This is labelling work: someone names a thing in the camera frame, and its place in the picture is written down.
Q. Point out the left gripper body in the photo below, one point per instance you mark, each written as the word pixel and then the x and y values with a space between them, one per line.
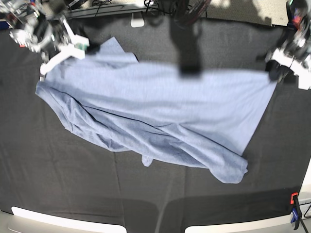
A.
pixel 296 47

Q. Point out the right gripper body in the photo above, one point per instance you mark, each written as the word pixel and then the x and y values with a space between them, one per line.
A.
pixel 37 32

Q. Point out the light blue t-shirt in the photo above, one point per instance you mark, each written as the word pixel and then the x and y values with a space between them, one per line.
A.
pixel 203 120

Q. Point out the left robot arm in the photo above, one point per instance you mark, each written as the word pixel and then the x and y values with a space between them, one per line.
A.
pixel 299 17

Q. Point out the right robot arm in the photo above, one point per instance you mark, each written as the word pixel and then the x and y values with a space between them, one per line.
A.
pixel 56 6

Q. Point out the black table cloth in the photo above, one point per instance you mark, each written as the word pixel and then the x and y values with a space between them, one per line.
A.
pixel 45 168

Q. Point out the orange blue clamp near right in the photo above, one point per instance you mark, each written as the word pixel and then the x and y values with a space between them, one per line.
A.
pixel 295 211

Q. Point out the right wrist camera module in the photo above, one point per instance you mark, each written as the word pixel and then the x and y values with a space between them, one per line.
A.
pixel 80 44

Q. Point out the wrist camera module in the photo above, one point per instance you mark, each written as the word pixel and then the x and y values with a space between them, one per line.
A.
pixel 80 44
pixel 303 74

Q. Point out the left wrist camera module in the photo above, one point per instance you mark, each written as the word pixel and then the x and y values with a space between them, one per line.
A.
pixel 303 74

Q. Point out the aluminium frame rail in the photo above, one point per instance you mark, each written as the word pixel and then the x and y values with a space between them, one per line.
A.
pixel 95 11

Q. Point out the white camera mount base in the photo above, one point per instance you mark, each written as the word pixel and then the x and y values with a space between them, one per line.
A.
pixel 137 20

